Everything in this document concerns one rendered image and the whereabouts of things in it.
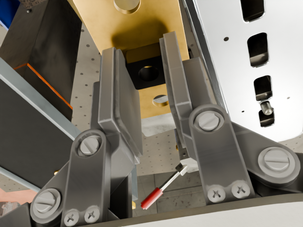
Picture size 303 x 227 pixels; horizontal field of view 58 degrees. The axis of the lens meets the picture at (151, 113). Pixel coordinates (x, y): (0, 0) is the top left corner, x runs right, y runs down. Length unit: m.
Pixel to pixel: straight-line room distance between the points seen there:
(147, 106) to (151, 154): 1.13
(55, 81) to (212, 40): 0.25
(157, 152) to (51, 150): 0.92
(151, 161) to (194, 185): 1.12
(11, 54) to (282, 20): 0.41
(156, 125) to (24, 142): 0.19
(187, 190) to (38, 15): 2.08
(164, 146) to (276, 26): 0.85
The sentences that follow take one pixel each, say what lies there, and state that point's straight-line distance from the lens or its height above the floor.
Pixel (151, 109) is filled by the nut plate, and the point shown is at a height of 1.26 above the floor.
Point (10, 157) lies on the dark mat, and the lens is 0.42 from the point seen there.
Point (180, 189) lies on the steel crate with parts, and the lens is 2.42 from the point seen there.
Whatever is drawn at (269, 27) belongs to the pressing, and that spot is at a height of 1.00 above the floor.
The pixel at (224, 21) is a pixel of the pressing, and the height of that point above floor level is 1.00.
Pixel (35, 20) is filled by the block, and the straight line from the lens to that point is 0.48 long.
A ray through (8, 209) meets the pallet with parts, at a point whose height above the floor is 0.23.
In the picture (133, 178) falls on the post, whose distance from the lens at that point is 0.59.
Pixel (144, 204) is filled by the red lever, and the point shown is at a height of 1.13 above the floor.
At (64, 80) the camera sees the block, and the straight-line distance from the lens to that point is 0.45.
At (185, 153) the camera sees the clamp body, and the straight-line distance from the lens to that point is 0.63.
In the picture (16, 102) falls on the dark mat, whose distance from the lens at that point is 0.32.
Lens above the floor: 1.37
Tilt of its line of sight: 40 degrees down
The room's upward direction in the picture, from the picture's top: 174 degrees clockwise
